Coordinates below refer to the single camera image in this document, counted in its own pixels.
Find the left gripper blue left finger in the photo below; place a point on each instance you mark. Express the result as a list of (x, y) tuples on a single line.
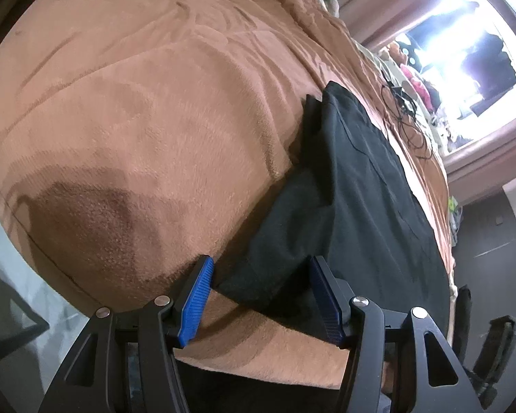
[(165, 324)]

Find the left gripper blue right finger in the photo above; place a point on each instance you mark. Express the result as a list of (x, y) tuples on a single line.
[(356, 324)]

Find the black shirt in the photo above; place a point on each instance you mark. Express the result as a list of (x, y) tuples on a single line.
[(348, 201)]

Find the folded black clothes stack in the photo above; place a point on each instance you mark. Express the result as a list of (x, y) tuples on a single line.
[(463, 310)]

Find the pink right curtain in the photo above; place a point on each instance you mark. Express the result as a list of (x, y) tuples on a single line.
[(482, 167)]

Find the brown blanket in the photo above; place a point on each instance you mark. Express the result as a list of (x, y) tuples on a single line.
[(139, 135)]

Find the plush toys on windowsill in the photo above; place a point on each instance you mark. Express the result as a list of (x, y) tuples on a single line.
[(438, 114)]

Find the hanging dark garments right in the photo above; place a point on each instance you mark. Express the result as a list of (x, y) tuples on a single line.
[(491, 69)]

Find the hanging dark garment left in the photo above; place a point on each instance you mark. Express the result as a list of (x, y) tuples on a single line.
[(417, 39)]

